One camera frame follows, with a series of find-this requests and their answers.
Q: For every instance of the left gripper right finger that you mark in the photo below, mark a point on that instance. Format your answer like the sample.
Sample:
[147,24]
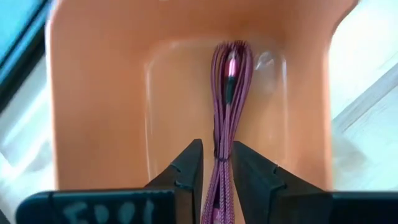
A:
[295,205]

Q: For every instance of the orange plastic bin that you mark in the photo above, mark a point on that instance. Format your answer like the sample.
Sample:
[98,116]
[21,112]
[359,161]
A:
[109,93]

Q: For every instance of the black aluminium table frame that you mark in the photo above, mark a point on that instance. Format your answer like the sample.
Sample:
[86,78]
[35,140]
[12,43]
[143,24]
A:
[21,65]

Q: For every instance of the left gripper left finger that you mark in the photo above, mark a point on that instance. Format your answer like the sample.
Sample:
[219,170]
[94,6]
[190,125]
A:
[140,205]

